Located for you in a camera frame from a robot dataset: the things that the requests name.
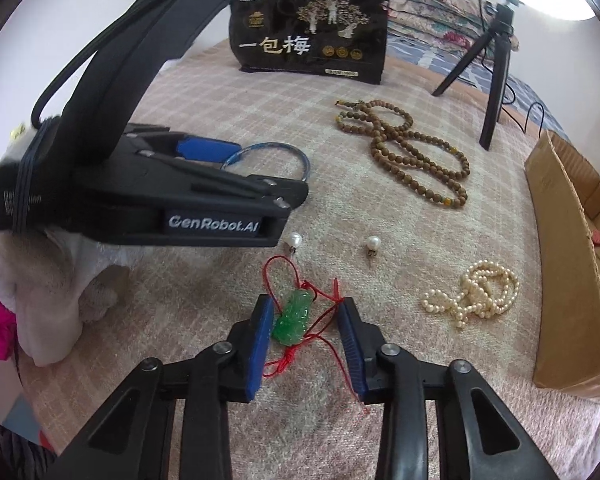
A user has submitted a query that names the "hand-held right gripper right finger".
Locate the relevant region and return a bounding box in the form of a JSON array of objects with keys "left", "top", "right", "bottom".
[{"left": 336, "top": 296, "right": 557, "bottom": 480}]

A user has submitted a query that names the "blue checked bedsheet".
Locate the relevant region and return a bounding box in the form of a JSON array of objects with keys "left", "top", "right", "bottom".
[{"left": 384, "top": 30, "right": 567, "bottom": 134}]

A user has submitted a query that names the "dark cloth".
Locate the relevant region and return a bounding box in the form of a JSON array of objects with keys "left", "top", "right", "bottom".
[{"left": 0, "top": 410, "right": 57, "bottom": 480}]

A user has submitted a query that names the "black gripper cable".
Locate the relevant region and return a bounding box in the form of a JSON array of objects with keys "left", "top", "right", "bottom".
[{"left": 30, "top": 0, "right": 227, "bottom": 129}]

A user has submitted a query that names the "black tripod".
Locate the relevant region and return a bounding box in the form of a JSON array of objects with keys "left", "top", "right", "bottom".
[{"left": 431, "top": 0, "right": 519, "bottom": 151}]

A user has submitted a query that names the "brown wooden bead necklace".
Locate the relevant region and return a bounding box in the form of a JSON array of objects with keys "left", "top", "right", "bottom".
[{"left": 334, "top": 99, "right": 471, "bottom": 209}]

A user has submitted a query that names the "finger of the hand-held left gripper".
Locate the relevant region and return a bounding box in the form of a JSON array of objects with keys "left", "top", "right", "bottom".
[
  {"left": 107, "top": 152, "right": 310, "bottom": 211},
  {"left": 125, "top": 127, "right": 242, "bottom": 163}
]

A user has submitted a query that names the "green jade pendant red cord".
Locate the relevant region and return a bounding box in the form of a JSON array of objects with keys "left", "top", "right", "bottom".
[{"left": 261, "top": 255, "right": 372, "bottom": 413}]

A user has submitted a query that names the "black snack bag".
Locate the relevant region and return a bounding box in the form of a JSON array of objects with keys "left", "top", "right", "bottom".
[{"left": 228, "top": 0, "right": 390, "bottom": 85}]

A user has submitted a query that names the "blue bangle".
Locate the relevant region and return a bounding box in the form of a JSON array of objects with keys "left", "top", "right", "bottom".
[{"left": 220, "top": 142, "right": 312, "bottom": 184}]

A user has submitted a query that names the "floral pillow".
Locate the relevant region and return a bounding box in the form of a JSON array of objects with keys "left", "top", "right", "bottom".
[{"left": 350, "top": 0, "right": 521, "bottom": 54}]

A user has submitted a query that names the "cardboard box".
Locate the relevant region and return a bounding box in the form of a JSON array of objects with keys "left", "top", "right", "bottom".
[{"left": 524, "top": 130, "right": 600, "bottom": 397}]

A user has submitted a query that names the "white pearl necklace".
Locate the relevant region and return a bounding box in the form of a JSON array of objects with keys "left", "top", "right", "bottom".
[{"left": 421, "top": 259, "right": 520, "bottom": 331}]

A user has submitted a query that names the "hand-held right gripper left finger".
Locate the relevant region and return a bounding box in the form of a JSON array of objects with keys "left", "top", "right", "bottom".
[{"left": 45, "top": 295, "right": 276, "bottom": 480}]

